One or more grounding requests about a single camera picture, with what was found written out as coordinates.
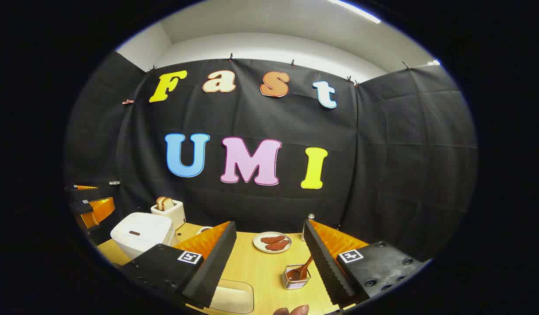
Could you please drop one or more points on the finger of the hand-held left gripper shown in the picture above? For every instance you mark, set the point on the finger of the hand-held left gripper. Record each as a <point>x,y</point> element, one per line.
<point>101,210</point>
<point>86,187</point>

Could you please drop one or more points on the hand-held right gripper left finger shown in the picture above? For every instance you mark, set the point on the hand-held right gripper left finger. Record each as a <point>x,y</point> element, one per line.
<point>212,267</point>

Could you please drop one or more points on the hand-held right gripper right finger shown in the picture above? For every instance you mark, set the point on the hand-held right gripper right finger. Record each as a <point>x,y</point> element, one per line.
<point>326,267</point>

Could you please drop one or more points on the brown wooden spoon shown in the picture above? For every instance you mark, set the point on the brown wooden spoon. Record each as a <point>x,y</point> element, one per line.
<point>295,274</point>

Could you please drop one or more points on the white rice cooker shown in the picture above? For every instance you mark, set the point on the white rice cooker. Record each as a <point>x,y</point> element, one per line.
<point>142,229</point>

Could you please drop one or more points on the white divided grain dish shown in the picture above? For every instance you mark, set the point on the white divided grain dish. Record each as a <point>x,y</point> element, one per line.
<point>203,229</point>

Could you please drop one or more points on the white round plate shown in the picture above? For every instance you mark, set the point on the white round plate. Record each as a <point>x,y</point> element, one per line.
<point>257,240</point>

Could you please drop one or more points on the red-brown meat piece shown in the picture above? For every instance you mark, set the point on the red-brown meat piece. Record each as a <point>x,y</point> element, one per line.
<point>272,239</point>
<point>278,246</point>

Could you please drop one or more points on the clear bottle with pink label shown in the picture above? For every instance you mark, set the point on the clear bottle with pink label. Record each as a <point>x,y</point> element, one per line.
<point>311,216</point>

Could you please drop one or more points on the toast bread slice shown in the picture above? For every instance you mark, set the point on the toast bread slice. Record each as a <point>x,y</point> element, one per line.
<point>159,203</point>
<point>168,204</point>

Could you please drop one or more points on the white toaster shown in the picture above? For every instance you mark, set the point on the white toaster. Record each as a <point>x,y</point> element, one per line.
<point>175,215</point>

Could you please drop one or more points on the black backdrop cloth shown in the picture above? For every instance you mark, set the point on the black backdrop cloth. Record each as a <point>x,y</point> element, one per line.
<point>383,153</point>

